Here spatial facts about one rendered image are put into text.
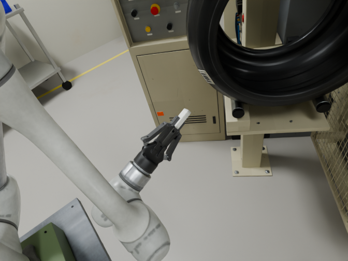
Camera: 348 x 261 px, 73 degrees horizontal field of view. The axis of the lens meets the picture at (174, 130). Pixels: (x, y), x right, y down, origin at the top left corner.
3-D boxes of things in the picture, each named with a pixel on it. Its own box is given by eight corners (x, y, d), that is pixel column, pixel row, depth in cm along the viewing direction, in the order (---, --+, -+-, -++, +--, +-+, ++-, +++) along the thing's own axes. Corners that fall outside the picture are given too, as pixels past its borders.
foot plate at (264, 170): (230, 147, 187) (230, 145, 186) (265, 146, 182) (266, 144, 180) (232, 176, 169) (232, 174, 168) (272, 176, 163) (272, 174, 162)
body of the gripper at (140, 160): (128, 156, 76) (146, 134, 77) (147, 169, 80) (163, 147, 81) (135, 165, 70) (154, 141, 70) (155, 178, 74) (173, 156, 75)
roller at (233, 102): (239, 62, 108) (232, 69, 111) (232, 56, 106) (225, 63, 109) (247, 114, 84) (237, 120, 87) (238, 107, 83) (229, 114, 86)
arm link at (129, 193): (132, 177, 82) (153, 201, 74) (104, 212, 81) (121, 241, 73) (111, 167, 74) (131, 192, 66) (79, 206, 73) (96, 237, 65)
